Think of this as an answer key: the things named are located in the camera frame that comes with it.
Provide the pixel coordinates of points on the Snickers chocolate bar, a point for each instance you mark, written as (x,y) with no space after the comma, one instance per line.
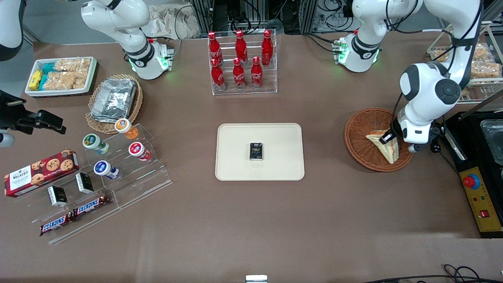
(55,224)
(91,205)

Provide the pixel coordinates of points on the small black snack box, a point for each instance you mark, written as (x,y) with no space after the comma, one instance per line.
(57,195)
(256,151)
(84,182)

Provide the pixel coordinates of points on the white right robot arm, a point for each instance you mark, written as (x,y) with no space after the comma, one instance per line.
(118,19)

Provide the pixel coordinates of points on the red Walkers cookie box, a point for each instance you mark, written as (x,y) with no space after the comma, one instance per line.
(39,173)

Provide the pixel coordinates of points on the white plastic bin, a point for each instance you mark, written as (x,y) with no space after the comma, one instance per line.
(59,92)

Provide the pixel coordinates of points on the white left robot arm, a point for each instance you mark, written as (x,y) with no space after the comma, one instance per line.
(432,90)

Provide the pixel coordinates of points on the yellow control panel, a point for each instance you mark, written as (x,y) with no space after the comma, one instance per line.
(482,206)

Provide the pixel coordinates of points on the wrist white rod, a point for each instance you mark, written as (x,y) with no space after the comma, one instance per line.
(412,148)
(6,140)

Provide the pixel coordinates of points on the clear plastic container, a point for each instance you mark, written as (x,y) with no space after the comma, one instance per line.
(493,141)

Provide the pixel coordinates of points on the stack of foil trays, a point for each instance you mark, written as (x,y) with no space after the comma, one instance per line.
(114,100)

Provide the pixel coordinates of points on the yellow snack packet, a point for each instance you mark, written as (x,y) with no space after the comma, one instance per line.
(35,80)

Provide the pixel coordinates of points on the crumpled beige cloth bag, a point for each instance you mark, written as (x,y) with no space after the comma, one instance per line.
(169,21)

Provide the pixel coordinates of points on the red cola bottle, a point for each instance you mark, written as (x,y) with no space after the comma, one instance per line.
(218,76)
(239,75)
(214,47)
(241,47)
(256,74)
(267,47)

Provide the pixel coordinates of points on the right wrist white rod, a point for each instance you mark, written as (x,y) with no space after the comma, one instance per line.
(6,140)

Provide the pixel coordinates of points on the black tabletop appliance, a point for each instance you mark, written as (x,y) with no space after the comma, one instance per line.
(469,153)

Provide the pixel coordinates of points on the cream plastic tray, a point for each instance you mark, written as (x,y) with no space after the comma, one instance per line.
(235,157)

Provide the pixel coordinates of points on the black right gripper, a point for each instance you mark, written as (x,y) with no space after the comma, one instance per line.
(11,116)

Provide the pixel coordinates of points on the triangular sandwich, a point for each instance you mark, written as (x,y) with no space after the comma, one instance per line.
(387,152)

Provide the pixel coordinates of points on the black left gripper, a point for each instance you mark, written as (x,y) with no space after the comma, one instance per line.
(392,132)

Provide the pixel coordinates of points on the green lid yogurt cup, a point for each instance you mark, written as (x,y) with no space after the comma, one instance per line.
(93,142)

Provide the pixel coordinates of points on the teal snack packet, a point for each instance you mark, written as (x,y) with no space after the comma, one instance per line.
(48,68)
(43,81)

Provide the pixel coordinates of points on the red emergency stop button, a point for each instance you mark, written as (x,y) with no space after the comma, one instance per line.
(471,181)

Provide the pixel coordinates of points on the clear bag of crackers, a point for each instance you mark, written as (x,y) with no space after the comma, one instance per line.
(482,52)
(440,56)
(465,92)
(487,70)

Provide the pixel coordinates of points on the clear rice cracker bag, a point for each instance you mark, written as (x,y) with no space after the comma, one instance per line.
(65,80)
(72,65)

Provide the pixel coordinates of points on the orange lid yogurt cup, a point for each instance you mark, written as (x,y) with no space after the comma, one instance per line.
(125,127)

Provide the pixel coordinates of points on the red lid yogurt cup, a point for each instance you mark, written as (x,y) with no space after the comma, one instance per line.
(137,150)

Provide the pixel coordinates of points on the light woven wicker basket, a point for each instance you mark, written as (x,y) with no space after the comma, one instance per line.
(133,106)

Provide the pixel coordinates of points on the blue lid yogurt cup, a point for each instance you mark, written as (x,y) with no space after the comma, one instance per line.
(104,169)

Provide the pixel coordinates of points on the clear acrylic step stand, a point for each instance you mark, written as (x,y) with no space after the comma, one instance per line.
(98,220)
(149,184)

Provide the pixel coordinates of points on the brown wicker basket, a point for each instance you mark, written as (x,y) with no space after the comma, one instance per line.
(361,133)

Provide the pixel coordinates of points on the clear acrylic bottle rack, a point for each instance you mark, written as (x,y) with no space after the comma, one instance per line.
(243,92)

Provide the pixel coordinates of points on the left wrist white rod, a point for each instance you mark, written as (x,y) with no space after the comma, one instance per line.
(412,148)

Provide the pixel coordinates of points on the aluminium frame rack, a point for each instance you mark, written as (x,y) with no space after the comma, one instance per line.
(204,15)

